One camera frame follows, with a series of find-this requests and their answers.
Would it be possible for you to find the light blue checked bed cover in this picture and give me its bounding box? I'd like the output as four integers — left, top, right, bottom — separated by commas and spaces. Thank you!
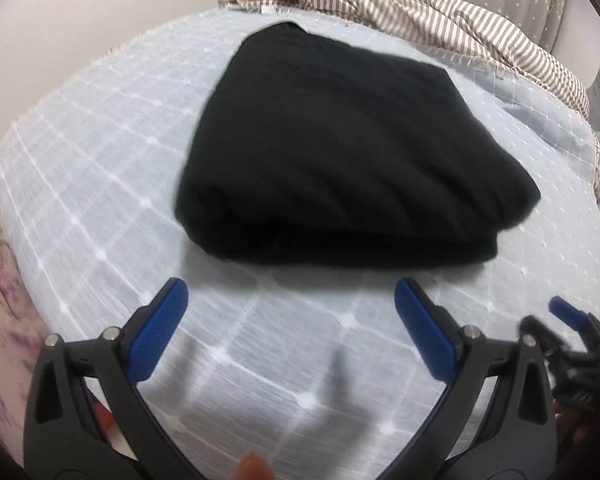
0, 0, 600, 480

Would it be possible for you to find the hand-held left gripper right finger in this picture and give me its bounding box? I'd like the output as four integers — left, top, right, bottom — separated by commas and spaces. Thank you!
396, 276, 559, 480

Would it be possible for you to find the person's left hand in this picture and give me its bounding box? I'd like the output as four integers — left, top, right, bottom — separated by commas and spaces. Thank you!
234, 451, 276, 480

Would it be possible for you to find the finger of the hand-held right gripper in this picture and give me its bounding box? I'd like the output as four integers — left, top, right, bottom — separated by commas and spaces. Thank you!
549, 296, 600, 356
517, 315, 565, 361

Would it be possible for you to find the purple floral cloth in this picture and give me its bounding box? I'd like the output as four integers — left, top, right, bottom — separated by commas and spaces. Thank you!
0, 232, 48, 461

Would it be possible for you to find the beige striped blanket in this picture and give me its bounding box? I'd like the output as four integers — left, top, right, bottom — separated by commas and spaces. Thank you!
217, 0, 591, 111

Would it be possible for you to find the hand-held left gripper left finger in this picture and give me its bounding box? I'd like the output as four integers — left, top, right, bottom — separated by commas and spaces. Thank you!
22, 277, 191, 480

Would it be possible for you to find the black garment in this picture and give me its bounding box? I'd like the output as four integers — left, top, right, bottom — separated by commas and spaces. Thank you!
174, 20, 541, 267

